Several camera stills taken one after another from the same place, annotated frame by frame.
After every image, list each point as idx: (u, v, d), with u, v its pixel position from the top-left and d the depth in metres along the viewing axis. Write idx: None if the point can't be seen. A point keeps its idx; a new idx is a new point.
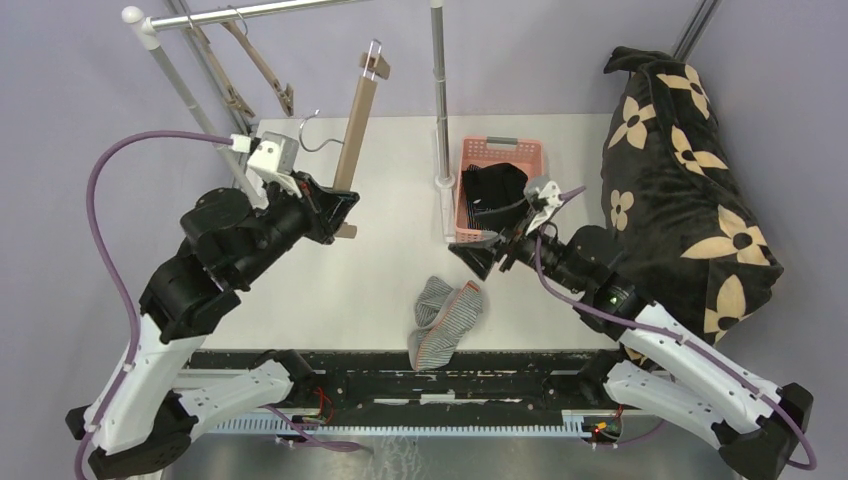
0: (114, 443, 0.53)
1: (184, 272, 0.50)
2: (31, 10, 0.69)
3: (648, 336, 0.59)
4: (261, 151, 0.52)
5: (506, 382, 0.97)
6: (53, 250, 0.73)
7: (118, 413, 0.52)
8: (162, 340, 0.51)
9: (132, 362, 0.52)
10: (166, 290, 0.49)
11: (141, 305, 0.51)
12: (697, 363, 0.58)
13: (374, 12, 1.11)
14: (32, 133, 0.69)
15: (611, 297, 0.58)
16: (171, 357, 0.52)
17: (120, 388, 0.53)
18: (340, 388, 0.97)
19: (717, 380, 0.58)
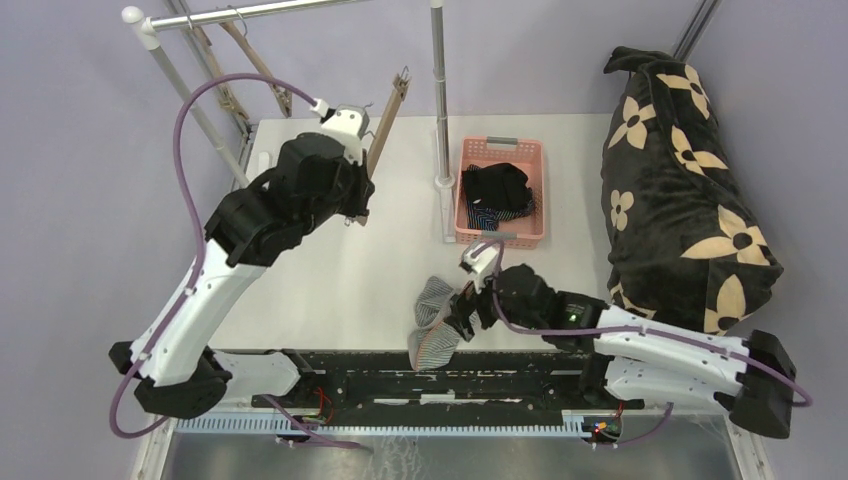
0: (166, 369, 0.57)
1: (257, 200, 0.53)
2: (33, 9, 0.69)
3: (615, 338, 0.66)
4: (341, 117, 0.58)
5: (507, 382, 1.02)
6: (53, 250, 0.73)
7: (171, 341, 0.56)
8: (227, 263, 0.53)
9: (193, 287, 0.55)
10: (237, 213, 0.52)
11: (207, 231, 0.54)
12: (665, 346, 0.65)
13: (374, 12, 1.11)
14: (32, 132, 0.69)
15: (571, 315, 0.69)
16: (228, 287, 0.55)
17: (178, 313, 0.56)
18: (340, 388, 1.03)
19: (691, 353, 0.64)
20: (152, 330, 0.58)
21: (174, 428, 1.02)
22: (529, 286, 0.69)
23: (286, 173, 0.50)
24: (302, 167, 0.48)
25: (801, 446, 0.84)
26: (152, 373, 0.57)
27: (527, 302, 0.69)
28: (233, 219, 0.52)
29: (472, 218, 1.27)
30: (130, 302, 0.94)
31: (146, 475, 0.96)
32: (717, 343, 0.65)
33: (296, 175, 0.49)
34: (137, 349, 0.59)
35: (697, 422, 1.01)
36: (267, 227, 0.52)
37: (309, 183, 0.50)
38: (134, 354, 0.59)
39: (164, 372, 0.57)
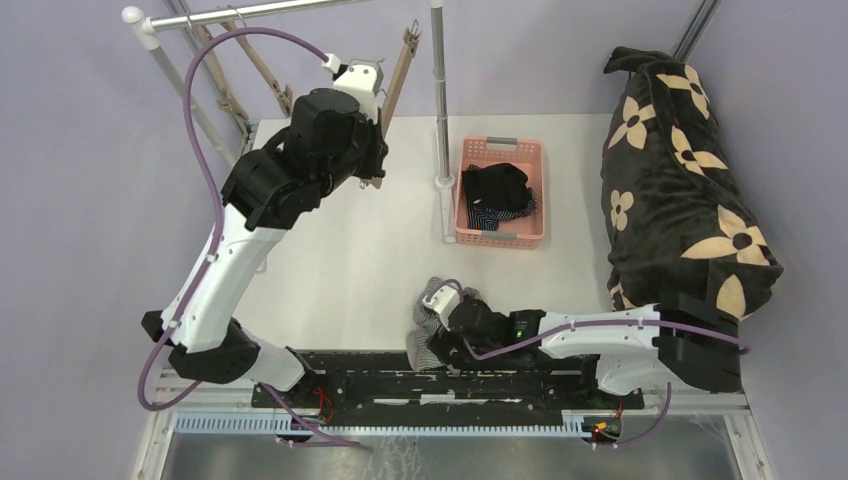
0: (196, 334, 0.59)
1: (272, 162, 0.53)
2: (33, 9, 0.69)
3: (552, 340, 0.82)
4: (355, 72, 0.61)
5: (506, 382, 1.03)
6: (53, 250, 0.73)
7: (199, 308, 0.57)
8: (246, 227, 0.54)
9: (215, 252, 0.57)
10: (253, 176, 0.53)
11: (225, 195, 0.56)
12: (592, 333, 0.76)
13: (374, 12, 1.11)
14: (32, 132, 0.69)
15: (518, 331, 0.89)
16: (252, 250, 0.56)
17: (204, 279, 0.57)
18: (339, 388, 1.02)
19: (612, 333, 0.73)
20: (179, 299, 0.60)
21: (174, 428, 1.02)
22: (471, 318, 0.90)
23: (300, 131, 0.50)
24: (316, 122, 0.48)
25: (802, 446, 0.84)
26: (184, 340, 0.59)
27: (473, 332, 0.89)
28: (250, 182, 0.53)
29: (472, 218, 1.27)
30: (131, 302, 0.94)
31: (146, 475, 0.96)
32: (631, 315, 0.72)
33: (309, 132, 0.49)
34: (167, 318, 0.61)
35: (697, 422, 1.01)
36: (282, 187, 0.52)
37: (322, 140, 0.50)
38: (166, 323, 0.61)
39: (196, 338, 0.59)
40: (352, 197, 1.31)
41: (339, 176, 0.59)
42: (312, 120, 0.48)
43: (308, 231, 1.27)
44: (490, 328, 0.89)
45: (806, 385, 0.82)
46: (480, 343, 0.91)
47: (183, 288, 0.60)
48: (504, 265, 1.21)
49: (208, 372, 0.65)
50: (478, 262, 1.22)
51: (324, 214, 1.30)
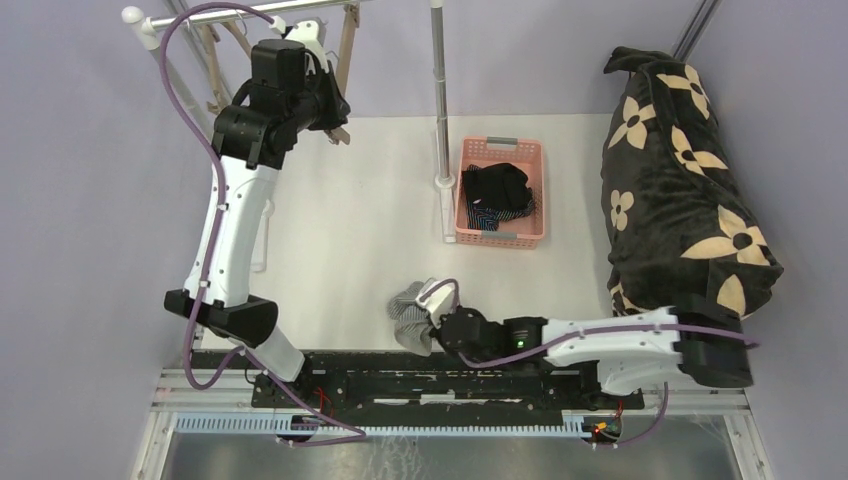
0: (230, 284, 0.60)
1: (249, 112, 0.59)
2: (31, 9, 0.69)
3: (561, 350, 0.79)
4: (302, 28, 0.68)
5: (507, 382, 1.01)
6: (53, 250, 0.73)
7: (224, 260, 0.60)
8: (247, 168, 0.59)
9: (224, 202, 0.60)
10: (239, 124, 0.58)
11: (218, 147, 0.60)
12: (604, 339, 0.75)
13: (374, 13, 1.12)
14: (33, 132, 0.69)
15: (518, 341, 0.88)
16: (257, 190, 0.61)
17: (222, 230, 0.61)
18: (340, 389, 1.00)
19: (627, 339, 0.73)
20: (200, 263, 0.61)
21: (174, 428, 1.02)
22: (472, 332, 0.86)
23: (264, 76, 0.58)
24: (278, 59, 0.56)
25: (801, 446, 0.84)
26: (217, 295, 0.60)
27: (475, 345, 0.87)
28: (236, 132, 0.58)
29: (472, 218, 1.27)
30: (131, 303, 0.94)
31: (146, 475, 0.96)
32: (646, 321, 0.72)
33: (273, 70, 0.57)
34: (191, 285, 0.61)
35: (698, 422, 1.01)
36: (270, 123, 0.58)
37: (286, 76, 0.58)
38: (192, 290, 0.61)
39: (230, 290, 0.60)
40: (351, 196, 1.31)
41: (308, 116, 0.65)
42: (274, 58, 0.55)
43: (308, 231, 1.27)
44: (490, 340, 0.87)
45: (806, 385, 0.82)
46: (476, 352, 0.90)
47: (201, 251, 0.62)
48: (504, 265, 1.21)
49: (252, 332, 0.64)
50: (478, 262, 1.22)
51: (323, 214, 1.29)
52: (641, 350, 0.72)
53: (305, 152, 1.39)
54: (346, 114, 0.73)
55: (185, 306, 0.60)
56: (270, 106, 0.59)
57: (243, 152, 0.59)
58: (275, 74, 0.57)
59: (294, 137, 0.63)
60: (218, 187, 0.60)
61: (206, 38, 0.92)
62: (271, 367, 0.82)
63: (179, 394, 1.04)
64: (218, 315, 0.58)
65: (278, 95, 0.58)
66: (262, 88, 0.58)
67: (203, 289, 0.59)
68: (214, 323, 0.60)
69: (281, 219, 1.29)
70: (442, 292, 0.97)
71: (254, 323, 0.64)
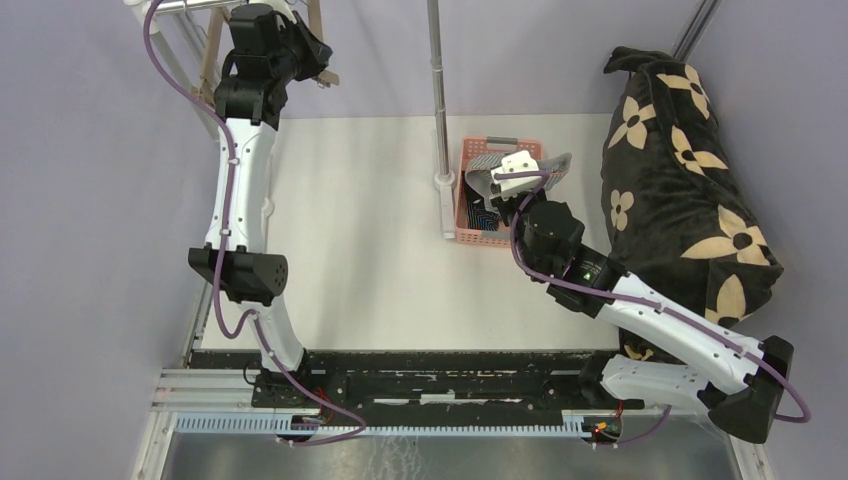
0: (250, 232, 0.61)
1: (243, 81, 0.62)
2: (30, 7, 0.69)
3: (627, 307, 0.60)
4: None
5: (507, 382, 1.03)
6: (54, 251, 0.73)
7: (243, 210, 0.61)
8: (252, 124, 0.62)
9: (235, 157, 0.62)
10: (238, 93, 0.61)
11: (220, 113, 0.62)
12: (677, 327, 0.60)
13: (374, 11, 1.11)
14: (32, 132, 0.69)
15: (584, 273, 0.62)
16: (262, 145, 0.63)
17: (235, 184, 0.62)
18: (340, 389, 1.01)
19: (703, 343, 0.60)
20: (217, 217, 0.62)
21: (174, 428, 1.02)
22: (568, 231, 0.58)
23: (247, 45, 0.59)
24: (256, 29, 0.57)
25: (802, 445, 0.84)
26: (240, 242, 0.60)
27: (557, 246, 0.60)
28: (237, 101, 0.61)
29: (472, 219, 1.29)
30: (129, 302, 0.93)
31: (146, 475, 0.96)
32: (732, 340, 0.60)
33: (253, 38, 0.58)
34: (213, 239, 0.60)
35: (698, 422, 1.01)
36: (266, 87, 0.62)
37: (265, 42, 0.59)
38: (214, 244, 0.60)
39: (251, 237, 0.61)
40: (351, 195, 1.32)
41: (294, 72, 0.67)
42: (252, 25, 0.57)
43: (307, 231, 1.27)
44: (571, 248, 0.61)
45: (806, 385, 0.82)
46: (540, 256, 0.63)
47: (217, 207, 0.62)
48: (505, 266, 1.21)
49: (272, 281, 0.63)
50: (478, 261, 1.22)
51: (323, 214, 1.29)
52: (710, 363, 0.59)
53: (305, 152, 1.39)
54: (326, 61, 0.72)
55: (210, 258, 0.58)
56: (258, 72, 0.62)
57: (246, 114, 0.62)
58: (256, 41, 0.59)
59: (285, 96, 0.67)
60: (226, 146, 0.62)
61: (213, 19, 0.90)
62: (277, 348, 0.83)
63: (179, 394, 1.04)
64: (245, 254, 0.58)
65: (262, 62, 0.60)
66: (245, 56, 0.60)
67: (226, 237, 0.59)
68: (239, 271, 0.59)
69: (281, 218, 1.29)
70: (524, 183, 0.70)
71: (272, 278, 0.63)
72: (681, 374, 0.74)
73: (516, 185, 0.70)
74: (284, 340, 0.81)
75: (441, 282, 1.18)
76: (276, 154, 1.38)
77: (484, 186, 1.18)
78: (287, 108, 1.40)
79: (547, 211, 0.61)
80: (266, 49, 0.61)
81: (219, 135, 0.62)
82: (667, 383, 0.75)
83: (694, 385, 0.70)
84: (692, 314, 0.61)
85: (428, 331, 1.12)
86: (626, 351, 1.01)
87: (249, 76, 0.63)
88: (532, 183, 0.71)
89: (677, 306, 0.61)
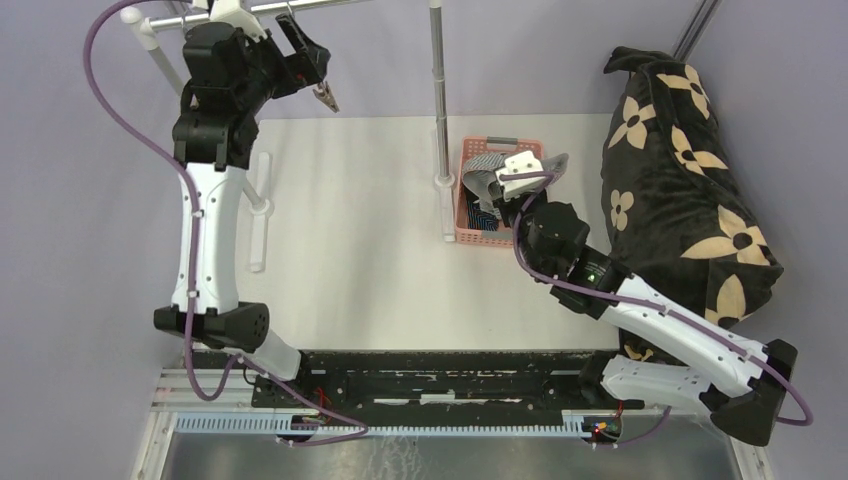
0: (219, 289, 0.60)
1: (204, 115, 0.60)
2: (31, 10, 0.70)
3: (632, 310, 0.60)
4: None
5: (507, 382, 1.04)
6: (56, 250, 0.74)
7: (211, 266, 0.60)
8: (217, 171, 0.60)
9: (199, 209, 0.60)
10: (199, 129, 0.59)
11: (181, 157, 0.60)
12: (684, 331, 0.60)
13: (374, 13, 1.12)
14: (33, 132, 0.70)
15: (588, 275, 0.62)
16: (229, 190, 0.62)
17: (201, 238, 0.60)
18: (340, 389, 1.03)
19: (708, 345, 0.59)
20: (184, 274, 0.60)
21: (174, 428, 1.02)
22: (574, 234, 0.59)
23: (206, 76, 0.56)
24: (213, 57, 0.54)
25: (801, 444, 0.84)
26: (209, 302, 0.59)
27: (562, 249, 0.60)
28: (199, 138, 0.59)
29: (472, 218, 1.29)
30: (129, 302, 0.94)
31: (146, 475, 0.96)
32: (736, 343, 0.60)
33: (211, 68, 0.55)
34: (180, 298, 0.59)
35: (698, 422, 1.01)
36: (231, 122, 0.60)
37: (225, 71, 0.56)
38: (181, 304, 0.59)
39: (220, 295, 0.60)
40: (350, 195, 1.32)
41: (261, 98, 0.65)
42: (208, 54, 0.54)
43: (307, 231, 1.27)
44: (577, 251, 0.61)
45: (805, 383, 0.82)
46: (545, 257, 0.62)
47: (183, 261, 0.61)
48: (505, 265, 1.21)
49: (246, 336, 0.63)
50: (478, 261, 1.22)
51: (324, 214, 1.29)
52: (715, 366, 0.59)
53: (305, 153, 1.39)
54: (321, 73, 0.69)
55: (177, 321, 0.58)
56: (221, 103, 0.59)
57: (208, 158, 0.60)
58: (216, 71, 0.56)
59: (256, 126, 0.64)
60: (189, 196, 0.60)
61: None
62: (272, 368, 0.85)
63: (179, 394, 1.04)
64: (214, 322, 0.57)
65: (224, 93, 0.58)
66: (205, 88, 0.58)
67: (194, 299, 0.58)
68: (211, 335, 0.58)
69: (281, 218, 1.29)
70: (528, 183, 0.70)
71: (247, 331, 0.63)
72: (681, 376, 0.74)
73: (518, 187, 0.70)
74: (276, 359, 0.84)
75: (442, 282, 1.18)
76: (276, 154, 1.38)
77: (479, 187, 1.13)
78: (287, 108, 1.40)
79: (552, 214, 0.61)
80: (227, 78, 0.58)
81: (181, 183, 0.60)
82: (669, 386, 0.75)
83: (697, 386, 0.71)
84: (697, 316, 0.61)
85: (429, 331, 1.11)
86: (626, 351, 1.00)
87: (210, 110, 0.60)
88: (535, 183, 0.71)
89: (682, 308, 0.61)
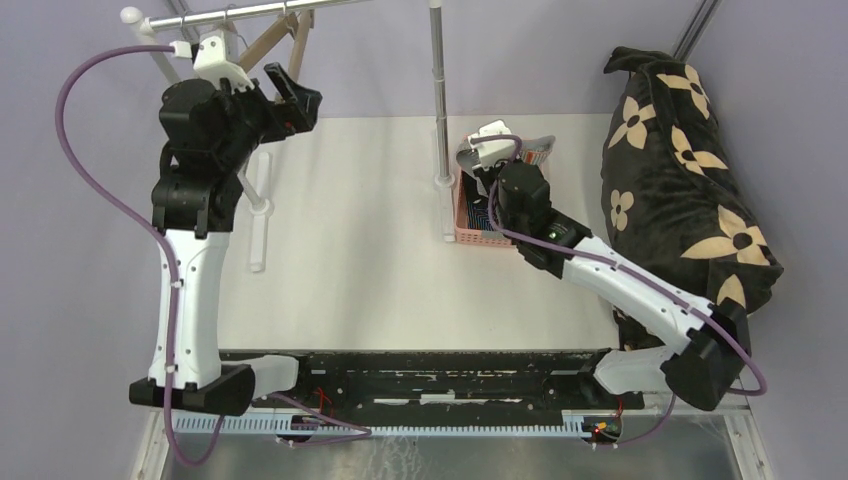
0: (200, 362, 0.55)
1: (184, 177, 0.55)
2: (31, 9, 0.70)
3: (585, 263, 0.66)
4: (206, 48, 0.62)
5: (507, 382, 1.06)
6: (55, 249, 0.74)
7: (191, 340, 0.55)
8: (197, 238, 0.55)
9: (178, 278, 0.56)
10: (179, 192, 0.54)
11: (161, 223, 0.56)
12: (631, 284, 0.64)
13: (374, 13, 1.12)
14: (34, 130, 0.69)
15: (551, 232, 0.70)
16: (210, 257, 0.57)
17: (180, 309, 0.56)
18: (340, 389, 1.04)
19: (652, 297, 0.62)
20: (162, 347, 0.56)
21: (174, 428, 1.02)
22: (533, 189, 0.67)
23: (185, 138, 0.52)
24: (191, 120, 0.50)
25: (802, 444, 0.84)
26: (188, 378, 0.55)
27: (524, 204, 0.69)
28: (178, 202, 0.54)
29: (472, 218, 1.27)
30: (129, 302, 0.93)
31: (146, 475, 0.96)
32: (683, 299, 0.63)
33: (190, 130, 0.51)
34: (157, 372, 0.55)
35: (698, 422, 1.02)
36: (213, 186, 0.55)
37: (204, 131, 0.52)
38: (159, 378, 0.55)
39: (201, 369, 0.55)
40: (350, 195, 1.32)
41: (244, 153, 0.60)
42: (186, 118, 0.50)
43: (307, 231, 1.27)
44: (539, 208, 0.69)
45: (806, 382, 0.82)
46: (511, 214, 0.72)
47: (161, 332, 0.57)
48: (505, 265, 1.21)
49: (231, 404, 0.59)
50: (479, 261, 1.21)
51: (324, 214, 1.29)
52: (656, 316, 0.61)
53: (305, 153, 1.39)
54: (311, 121, 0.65)
55: (155, 396, 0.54)
56: (202, 164, 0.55)
57: (190, 224, 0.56)
58: (196, 132, 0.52)
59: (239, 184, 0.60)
60: (167, 264, 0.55)
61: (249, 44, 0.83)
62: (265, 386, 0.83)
63: None
64: (193, 398, 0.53)
65: (205, 155, 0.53)
66: (184, 150, 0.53)
67: (172, 375, 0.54)
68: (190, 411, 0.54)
69: (281, 219, 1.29)
70: (498, 148, 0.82)
71: (232, 400, 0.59)
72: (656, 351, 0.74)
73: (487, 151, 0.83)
74: (272, 380, 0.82)
75: (442, 282, 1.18)
76: (276, 154, 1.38)
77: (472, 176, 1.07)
78: None
79: (516, 173, 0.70)
80: (208, 139, 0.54)
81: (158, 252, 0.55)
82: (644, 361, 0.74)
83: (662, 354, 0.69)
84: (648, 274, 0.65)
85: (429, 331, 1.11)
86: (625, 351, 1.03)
87: (192, 172, 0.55)
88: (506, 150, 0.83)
89: (633, 265, 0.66)
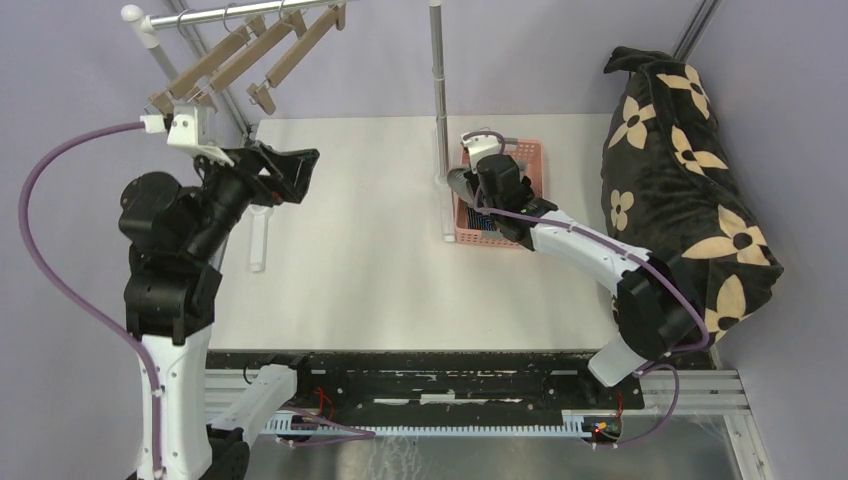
0: (189, 463, 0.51)
1: (157, 275, 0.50)
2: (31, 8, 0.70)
3: (545, 229, 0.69)
4: (178, 126, 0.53)
5: (507, 382, 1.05)
6: (53, 247, 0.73)
7: (175, 442, 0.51)
8: (175, 344, 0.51)
9: (158, 385, 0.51)
10: (153, 292, 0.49)
11: (134, 330, 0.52)
12: (582, 242, 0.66)
13: (374, 12, 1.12)
14: (32, 127, 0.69)
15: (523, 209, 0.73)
16: (191, 359, 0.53)
17: (162, 417, 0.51)
18: (340, 389, 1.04)
19: (596, 250, 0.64)
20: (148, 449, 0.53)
21: None
22: (502, 170, 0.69)
23: (153, 241, 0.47)
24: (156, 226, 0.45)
25: (803, 443, 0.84)
26: None
27: (495, 185, 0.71)
28: (151, 304, 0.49)
29: (473, 218, 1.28)
30: None
31: None
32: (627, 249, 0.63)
33: (158, 234, 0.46)
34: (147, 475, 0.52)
35: (698, 422, 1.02)
36: (189, 284, 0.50)
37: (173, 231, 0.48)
38: None
39: (191, 468, 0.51)
40: (349, 195, 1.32)
41: (224, 237, 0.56)
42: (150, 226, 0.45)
43: (307, 230, 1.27)
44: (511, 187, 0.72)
45: (807, 382, 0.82)
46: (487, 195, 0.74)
47: (146, 434, 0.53)
48: (505, 265, 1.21)
49: None
50: (478, 261, 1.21)
51: (324, 214, 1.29)
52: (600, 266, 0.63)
53: None
54: (295, 196, 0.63)
55: None
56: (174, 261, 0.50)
57: (166, 328, 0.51)
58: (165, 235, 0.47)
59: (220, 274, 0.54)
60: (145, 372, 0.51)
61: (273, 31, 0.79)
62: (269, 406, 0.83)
63: None
64: None
65: (176, 254, 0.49)
66: (154, 250, 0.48)
67: None
68: None
69: (280, 219, 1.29)
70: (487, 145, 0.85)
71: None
72: None
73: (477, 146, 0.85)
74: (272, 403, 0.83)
75: (441, 281, 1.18)
76: None
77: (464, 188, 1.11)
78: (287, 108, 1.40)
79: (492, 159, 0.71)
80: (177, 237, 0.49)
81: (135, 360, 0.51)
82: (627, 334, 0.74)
83: None
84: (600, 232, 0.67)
85: (429, 331, 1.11)
86: None
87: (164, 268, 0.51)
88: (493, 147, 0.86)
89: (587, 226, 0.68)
